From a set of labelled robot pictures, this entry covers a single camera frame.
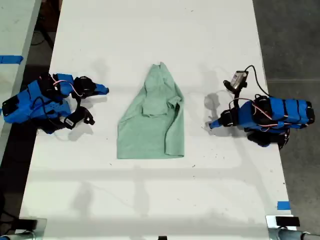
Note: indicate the black blue gripper moving finger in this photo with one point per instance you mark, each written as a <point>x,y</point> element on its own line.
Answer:
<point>86,92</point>
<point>230,123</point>

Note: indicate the black blue gripper fixed finger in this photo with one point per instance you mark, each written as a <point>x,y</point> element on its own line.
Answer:
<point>228,115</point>
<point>86,82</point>

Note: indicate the pale green T-shirt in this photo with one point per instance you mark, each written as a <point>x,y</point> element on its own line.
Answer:
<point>147,130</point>

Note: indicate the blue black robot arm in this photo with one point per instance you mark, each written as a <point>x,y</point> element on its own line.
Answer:
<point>22,105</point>
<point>287,111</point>

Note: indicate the long blue tape strip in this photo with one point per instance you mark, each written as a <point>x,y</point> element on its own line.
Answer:
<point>11,59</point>

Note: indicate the pale grey side table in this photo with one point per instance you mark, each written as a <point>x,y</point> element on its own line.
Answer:
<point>15,25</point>

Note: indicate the short blue tape strip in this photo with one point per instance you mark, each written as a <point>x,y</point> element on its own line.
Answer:
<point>283,205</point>

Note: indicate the small black box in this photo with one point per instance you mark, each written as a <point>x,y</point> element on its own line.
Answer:
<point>28,223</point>
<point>287,221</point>

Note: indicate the small black clip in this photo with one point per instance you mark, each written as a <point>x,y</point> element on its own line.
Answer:
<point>162,237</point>

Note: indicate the black silver camera box on stalk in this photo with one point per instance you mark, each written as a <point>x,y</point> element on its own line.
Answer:
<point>237,81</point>

